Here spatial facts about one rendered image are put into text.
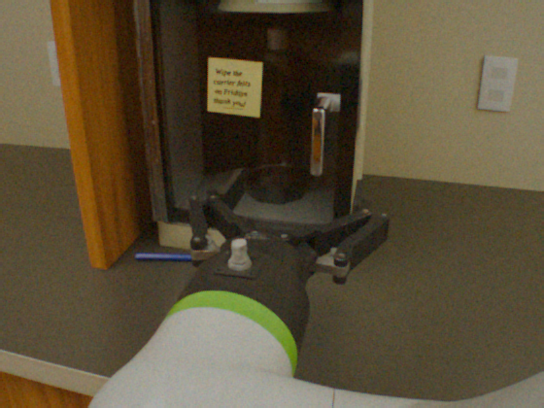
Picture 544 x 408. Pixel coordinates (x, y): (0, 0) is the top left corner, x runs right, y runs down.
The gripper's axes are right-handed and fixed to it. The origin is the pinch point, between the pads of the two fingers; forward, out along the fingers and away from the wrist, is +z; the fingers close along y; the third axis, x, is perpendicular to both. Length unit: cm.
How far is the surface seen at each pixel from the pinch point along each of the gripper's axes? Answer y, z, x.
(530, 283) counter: -34.2, 17.4, 20.1
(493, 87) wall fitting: -32, 58, -1
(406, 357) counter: -14.5, -2.4, 20.1
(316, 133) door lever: -0.7, 9.5, -3.7
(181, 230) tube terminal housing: 21.7, 16.1, 16.3
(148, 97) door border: 24.6, 14.9, -5.9
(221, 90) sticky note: 13.2, 14.7, -7.3
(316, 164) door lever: -0.8, 9.5, 0.5
